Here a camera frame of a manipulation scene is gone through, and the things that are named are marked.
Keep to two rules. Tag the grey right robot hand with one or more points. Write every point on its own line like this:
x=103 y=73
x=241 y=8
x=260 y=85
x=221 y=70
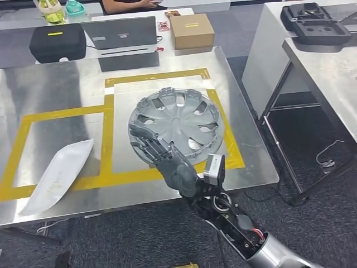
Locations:
x=178 y=174

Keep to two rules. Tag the silver plastic hubcap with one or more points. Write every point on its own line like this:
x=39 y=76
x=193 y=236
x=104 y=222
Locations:
x=181 y=118

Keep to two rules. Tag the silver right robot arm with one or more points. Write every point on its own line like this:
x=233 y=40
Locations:
x=276 y=255

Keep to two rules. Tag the white plastic part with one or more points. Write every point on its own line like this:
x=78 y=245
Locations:
x=58 y=177

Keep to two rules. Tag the steel workbench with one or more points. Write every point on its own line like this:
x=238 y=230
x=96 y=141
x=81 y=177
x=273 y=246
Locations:
x=41 y=92

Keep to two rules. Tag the brown cardboard box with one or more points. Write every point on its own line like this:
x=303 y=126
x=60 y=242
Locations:
x=192 y=33

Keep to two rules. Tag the red white snack packet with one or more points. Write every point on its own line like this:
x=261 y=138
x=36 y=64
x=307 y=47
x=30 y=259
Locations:
x=164 y=26

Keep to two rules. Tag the brown snack packet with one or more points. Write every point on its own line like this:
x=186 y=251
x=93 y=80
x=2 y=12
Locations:
x=173 y=14

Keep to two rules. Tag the grey laptop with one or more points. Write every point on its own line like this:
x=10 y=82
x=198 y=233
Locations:
x=120 y=33

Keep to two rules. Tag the white desk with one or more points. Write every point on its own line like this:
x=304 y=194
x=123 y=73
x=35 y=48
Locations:
x=16 y=37
x=265 y=55

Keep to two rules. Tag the person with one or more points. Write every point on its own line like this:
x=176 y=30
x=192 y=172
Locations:
x=125 y=5

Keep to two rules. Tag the black zip case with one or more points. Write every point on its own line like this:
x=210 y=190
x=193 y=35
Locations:
x=56 y=44

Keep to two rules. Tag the teal lidded bottle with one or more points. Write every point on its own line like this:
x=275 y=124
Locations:
x=75 y=8

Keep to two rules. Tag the clear jar yellow-green contents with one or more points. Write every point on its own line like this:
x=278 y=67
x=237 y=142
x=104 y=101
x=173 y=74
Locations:
x=51 y=13

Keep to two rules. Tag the black foam tray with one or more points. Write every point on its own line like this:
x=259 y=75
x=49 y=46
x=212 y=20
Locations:
x=321 y=35
x=306 y=11

